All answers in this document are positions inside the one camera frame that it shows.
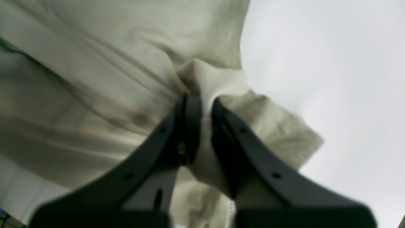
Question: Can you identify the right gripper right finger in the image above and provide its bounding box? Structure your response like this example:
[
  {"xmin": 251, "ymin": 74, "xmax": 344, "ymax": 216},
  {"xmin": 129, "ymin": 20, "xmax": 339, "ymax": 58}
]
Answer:
[{"xmin": 211, "ymin": 98, "xmax": 377, "ymax": 228}]

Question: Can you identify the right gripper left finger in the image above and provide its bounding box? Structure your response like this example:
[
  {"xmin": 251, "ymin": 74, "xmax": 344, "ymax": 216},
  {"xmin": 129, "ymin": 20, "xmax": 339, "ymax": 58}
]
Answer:
[{"xmin": 29, "ymin": 94, "xmax": 202, "ymax": 228}]

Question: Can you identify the beige t-shirt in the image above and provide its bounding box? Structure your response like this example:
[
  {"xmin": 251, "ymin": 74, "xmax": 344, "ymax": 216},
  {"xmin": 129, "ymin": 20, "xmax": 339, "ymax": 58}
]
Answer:
[{"xmin": 0, "ymin": 0, "xmax": 324, "ymax": 223}]

